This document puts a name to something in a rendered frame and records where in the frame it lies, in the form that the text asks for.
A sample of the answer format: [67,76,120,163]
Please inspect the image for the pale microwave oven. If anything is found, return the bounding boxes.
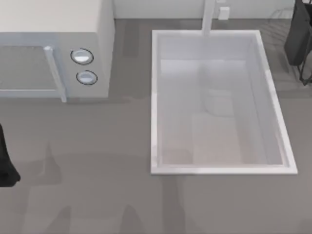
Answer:
[0,0,116,103]

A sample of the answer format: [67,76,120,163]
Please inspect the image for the white wall socket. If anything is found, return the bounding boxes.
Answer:
[219,6,230,20]

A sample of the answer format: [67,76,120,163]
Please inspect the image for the small microwave knob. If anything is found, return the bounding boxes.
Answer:
[76,70,98,86]

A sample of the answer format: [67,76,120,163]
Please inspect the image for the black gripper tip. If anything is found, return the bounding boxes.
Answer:
[0,123,21,188]

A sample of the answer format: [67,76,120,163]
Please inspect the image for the microwave door handle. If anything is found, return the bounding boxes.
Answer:
[43,45,68,103]

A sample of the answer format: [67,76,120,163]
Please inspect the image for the tall white tap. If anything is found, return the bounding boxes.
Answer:
[201,0,215,37]

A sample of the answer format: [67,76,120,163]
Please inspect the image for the large microwave knob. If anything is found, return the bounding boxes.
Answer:
[70,47,95,66]

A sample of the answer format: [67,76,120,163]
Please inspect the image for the white sink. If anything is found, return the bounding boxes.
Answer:
[150,29,298,176]

